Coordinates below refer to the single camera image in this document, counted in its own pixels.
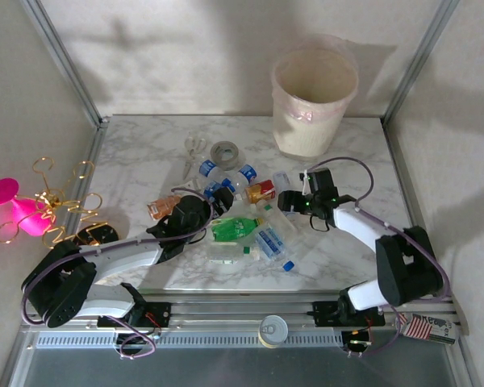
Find clear plastic bottle white label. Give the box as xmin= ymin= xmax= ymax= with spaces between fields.
xmin=272 ymin=170 xmax=303 ymax=223

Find amber plastic bottle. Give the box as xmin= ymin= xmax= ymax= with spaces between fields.
xmin=146 ymin=196 xmax=183 ymax=222

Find green bottle with yellow cap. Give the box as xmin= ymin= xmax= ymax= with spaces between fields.
xmin=211 ymin=216 xmax=266 ymax=243

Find white ribbed waste bin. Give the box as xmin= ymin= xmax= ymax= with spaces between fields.
xmin=271 ymin=35 xmax=360 ymax=159

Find grey tape roll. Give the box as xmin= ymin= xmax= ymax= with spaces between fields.
xmin=209 ymin=140 xmax=243 ymax=169

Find clear bottle large blue label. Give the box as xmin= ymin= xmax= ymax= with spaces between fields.
xmin=254 ymin=224 xmax=296 ymax=272

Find clear bottle with green cap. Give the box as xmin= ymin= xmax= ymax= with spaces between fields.
xmin=207 ymin=243 xmax=254 ymax=266

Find silver tin can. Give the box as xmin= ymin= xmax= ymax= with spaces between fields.
xmin=259 ymin=314 xmax=290 ymax=350

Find black controller board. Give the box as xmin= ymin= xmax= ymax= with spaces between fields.
xmin=115 ymin=332 xmax=155 ymax=350
xmin=340 ymin=330 xmax=374 ymax=352

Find pink plastic goblet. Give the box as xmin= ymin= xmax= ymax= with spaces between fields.
xmin=0 ymin=177 xmax=58 ymax=239

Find tissue pack with flag print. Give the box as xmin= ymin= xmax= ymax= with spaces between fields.
xmin=394 ymin=312 xmax=459 ymax=346

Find grey metal shelf panel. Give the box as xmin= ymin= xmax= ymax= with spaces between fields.
xmin=0 ymin=346 xmax=478 ymax=387

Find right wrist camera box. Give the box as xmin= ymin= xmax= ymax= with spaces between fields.
xmin=300 ymin=168 xmax=336 ymax=195

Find white handled scissors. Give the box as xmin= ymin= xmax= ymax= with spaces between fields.
xmin=181 ymin=135 xmax=208 ymax=179

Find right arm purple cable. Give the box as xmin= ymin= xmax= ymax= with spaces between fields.
xmin=306 ymin=156 xmax=455 ymax=359

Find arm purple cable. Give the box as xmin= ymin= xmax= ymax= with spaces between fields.
xmin=306 ymin=156 xmax=455 ymax=359
xmin=20 ymin=185 xmax=215 ymax=360

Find aluminium table side rail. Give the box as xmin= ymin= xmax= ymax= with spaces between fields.
xmin=382 ymin=119 xmax=443 ymax=293
xmin=74 ymin=120 xmax=108 ymax=227

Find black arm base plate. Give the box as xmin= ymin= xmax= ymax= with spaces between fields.
xmin=96 ymin=301 xmax=173 ymax=328
xmin=312 ymin=300 xmax=387 ymax=327

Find aluminium front rail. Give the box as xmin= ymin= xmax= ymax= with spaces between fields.
xmin=23 ymin=296 xmax=468 ymax=335

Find slotted grey cable duct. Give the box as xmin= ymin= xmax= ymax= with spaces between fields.
xmin=34 ymin=331 xmax=348 ymax=351

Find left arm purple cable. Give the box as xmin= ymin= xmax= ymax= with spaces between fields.
xmin=20 ymin=185 xmax=215 ymax=360

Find gold wire stand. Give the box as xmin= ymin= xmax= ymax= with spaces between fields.
xmin=0 ymin=156 xmax=109 ymax=249

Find aluminium frame post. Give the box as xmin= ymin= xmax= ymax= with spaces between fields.
xmin=21 ymin=0 xmax=109 ymax=128
xmin=382 ymin=0 xmax=461 ymax=122

